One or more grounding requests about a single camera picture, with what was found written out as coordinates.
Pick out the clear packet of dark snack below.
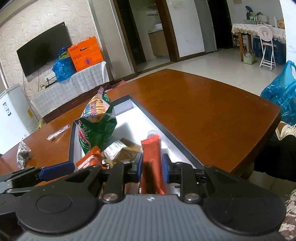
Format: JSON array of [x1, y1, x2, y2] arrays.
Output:
[[16, 139, 32, 170]]

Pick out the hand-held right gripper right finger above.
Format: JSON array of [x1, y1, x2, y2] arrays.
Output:
[[161, 153, 244, 205]]

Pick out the blue plastic stools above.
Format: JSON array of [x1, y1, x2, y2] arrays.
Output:
[[252, 37, 286, 65]]

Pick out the television cabinet with lace cloth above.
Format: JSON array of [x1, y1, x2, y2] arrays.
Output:
[[31, 61, 110, 124]]

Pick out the green snack bag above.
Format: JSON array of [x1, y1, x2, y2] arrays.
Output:
[[78, 86, 117, 155]]

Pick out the side table with lace cloth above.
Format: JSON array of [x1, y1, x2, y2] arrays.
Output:
[[232, 23, 286, 49]]

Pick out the kitchen counter cabinet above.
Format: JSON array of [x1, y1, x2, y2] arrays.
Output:
[[148, 24, 169, 58]]

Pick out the grey shallow box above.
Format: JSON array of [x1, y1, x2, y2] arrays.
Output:
[[68, 94, 204, 195]]

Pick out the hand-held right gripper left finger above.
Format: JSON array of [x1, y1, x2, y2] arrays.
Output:
[[61, 152, 143, 205]]

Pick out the large blue plastic bag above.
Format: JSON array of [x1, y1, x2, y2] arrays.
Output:
[[260, 60, 296, 127]]

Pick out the white chest freezer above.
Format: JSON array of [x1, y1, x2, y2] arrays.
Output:
[[0, 84, 39, 140]]

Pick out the black flat television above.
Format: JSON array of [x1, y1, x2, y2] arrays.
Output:
[[16, 21, 72, 78]]

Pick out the brown snack packet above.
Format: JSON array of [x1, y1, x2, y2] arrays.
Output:
[[104, 138, 142, 163]]

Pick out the person's dark trouser leg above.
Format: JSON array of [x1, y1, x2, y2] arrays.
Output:
[[253, 134, 296, 180]]

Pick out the person's pale sneaker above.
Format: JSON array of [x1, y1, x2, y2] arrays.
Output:
[[275, 121, 296, 141]]

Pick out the printed cloth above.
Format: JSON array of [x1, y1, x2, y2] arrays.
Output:
[[278, 189, 296, 241]]

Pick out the orange cardboard box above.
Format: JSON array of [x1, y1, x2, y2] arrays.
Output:
[[67, 36, 103, 72]]

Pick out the white folding chair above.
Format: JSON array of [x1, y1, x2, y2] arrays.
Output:
[[257, 25, 278, 70]]

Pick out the green woven basket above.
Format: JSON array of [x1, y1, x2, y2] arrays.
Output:
[[243, 46, 256, 65]]

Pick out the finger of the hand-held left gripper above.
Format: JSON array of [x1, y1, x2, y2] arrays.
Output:
[[0, 186, 43, 195], [0, 161, 76, 184]]

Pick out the red stick snack packet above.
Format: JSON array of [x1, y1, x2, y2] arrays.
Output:
[[141, 130, 167, 195]]

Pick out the small orange snack packet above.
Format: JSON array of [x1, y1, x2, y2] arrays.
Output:
[[75, 146, 102, 171]]

